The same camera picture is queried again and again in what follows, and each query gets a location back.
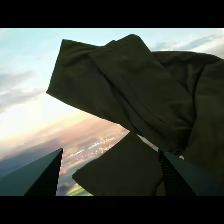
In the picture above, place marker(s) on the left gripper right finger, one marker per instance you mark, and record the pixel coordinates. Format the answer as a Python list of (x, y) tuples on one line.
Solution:
[(186, 178)]

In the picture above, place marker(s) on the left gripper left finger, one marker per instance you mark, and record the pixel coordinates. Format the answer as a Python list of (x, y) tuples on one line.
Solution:
[(36, 176)]

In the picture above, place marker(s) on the brown garment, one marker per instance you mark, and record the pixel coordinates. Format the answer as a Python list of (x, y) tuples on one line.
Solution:
[(133, 93)]

